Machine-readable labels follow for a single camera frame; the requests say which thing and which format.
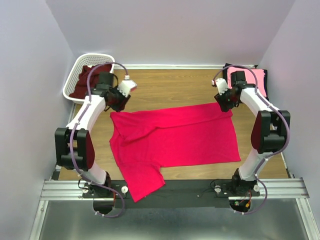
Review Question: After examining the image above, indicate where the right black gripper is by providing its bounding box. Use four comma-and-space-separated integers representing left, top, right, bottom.
213, 87, 239, 113

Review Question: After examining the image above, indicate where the crimson red t shirt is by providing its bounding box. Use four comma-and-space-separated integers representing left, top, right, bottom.
109, 103, 241, 202

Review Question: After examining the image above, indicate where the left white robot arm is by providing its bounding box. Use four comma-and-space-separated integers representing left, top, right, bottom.
54, 72, 138, 198

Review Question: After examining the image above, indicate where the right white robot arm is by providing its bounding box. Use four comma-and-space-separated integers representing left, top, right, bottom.
212, 71, 291, 196

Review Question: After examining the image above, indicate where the folded pink t shirt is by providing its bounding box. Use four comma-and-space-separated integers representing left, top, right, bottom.
226, 65, 267, 98

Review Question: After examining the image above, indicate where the folded black t shirt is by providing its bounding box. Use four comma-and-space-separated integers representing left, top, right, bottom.
222, 62, 270, 101

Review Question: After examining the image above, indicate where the dark maroon t shirt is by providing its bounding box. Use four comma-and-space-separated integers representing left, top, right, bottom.
69, 64, 112, 99

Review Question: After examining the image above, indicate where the white plastic laundry basket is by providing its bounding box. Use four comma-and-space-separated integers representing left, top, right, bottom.
62, 53, 115, 105

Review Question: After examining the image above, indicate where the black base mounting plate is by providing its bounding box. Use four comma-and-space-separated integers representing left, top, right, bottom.
82, 179, 260, 209

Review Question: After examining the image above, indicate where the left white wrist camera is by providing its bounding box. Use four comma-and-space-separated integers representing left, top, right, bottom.
117, 75, 138, 98

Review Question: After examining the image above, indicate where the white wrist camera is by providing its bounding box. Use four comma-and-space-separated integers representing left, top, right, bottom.
117, 75, 138, 98
211, 78, 229, 96

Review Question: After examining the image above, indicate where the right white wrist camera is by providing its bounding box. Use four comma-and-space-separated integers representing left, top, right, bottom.
211, 78, 229, 96

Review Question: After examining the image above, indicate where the aluminium frame rail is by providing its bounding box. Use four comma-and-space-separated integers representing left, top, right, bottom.
40, 178, 310, 201

